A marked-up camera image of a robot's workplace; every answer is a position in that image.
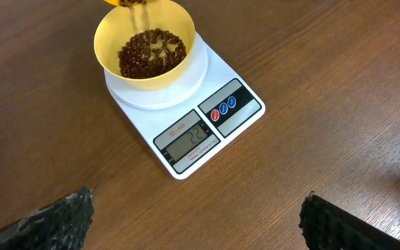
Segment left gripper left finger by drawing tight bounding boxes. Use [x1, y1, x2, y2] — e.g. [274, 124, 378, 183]
[0, 186, 94, 250]

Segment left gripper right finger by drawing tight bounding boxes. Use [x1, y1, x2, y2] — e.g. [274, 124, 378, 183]
[299, 192, 400, 250]

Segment yellow plastic measuring scoop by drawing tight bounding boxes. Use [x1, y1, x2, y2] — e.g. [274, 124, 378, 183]
[104, 0, 155, 7]

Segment white digital kitchen scale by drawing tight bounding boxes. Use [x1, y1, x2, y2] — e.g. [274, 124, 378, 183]
[105, 35, 265, 180]

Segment red beans in bowl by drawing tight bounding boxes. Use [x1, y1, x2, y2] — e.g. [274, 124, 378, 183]
[118, 28, 187, 79]

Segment pale yellow plastic bowl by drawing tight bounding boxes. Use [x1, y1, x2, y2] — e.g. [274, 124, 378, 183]
[94, 1, 197, 90]

